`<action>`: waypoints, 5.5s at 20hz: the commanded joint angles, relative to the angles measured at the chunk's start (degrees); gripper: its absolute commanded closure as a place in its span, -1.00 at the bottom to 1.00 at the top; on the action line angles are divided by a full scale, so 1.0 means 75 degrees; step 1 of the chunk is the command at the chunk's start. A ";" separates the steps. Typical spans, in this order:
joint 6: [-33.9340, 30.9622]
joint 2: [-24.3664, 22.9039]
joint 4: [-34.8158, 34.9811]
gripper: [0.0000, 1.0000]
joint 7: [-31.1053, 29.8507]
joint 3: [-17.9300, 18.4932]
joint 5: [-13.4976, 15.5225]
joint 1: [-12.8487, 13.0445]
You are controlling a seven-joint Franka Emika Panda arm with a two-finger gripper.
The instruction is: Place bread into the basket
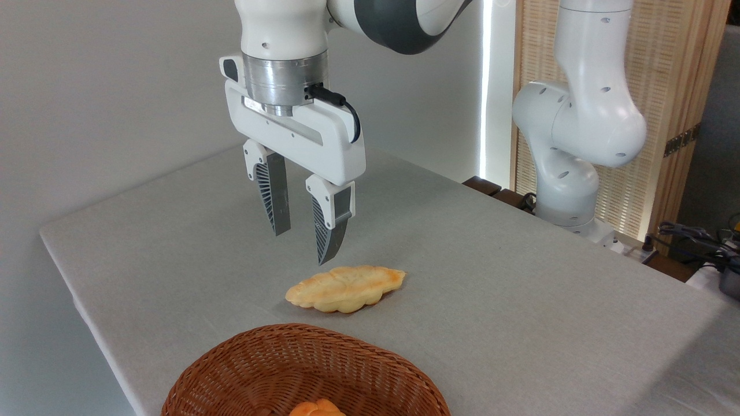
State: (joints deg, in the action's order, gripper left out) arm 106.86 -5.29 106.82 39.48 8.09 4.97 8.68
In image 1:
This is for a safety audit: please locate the brown wicker basket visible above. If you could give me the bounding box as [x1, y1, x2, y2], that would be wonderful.
[161, 322, 452, 416]

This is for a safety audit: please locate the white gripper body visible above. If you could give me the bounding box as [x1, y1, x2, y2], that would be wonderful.
[219, 55, 367, 187]

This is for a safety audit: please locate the small round orange bread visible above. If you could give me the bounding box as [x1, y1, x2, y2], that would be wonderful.
[288, 398, 347, 416]

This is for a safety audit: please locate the wooden bamboo folding screen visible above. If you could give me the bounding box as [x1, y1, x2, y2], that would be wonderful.
[511, 0, 732, 246]

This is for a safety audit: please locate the white vertical light strip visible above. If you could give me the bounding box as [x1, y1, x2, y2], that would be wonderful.
[478, 0, 493, 177]

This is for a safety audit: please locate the black metal screen hinge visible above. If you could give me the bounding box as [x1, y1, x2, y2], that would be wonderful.
[663, 123, 702, 158]

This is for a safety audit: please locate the long leaf-shaped golden bread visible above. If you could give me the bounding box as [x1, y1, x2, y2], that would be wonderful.
[285, 265, 408, 314]

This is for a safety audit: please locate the dark brown wooden furniture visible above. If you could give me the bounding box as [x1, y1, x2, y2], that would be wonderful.
[462, 176, 537, 216]

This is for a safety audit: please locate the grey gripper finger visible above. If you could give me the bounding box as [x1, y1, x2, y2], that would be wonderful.
[243, 139, 292, 237]
[305, 173, 357, 266]

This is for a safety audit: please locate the grey tablecloth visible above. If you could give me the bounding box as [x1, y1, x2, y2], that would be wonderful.
[39, 139, 740, 416]

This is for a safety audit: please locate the black cable bundle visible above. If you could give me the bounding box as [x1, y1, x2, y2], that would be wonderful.
[643, 221, 740, 273]

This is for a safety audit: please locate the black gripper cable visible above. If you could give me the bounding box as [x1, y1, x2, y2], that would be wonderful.
[306, 84, 362, 144]

